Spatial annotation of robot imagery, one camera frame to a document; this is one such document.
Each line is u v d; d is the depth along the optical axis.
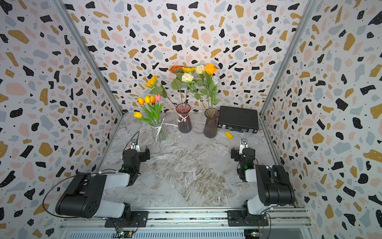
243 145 0.82
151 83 0.81
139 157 0.74
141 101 0.88
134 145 0.78
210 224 0.73
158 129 0.95
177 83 0.92
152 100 0.88
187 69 0.87
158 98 0.90
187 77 0.84
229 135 1.08
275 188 0.47
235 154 0.88
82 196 0.43
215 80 0.89
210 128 1.03
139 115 0.82
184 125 1.09
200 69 0.88
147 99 0.89
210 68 0.85
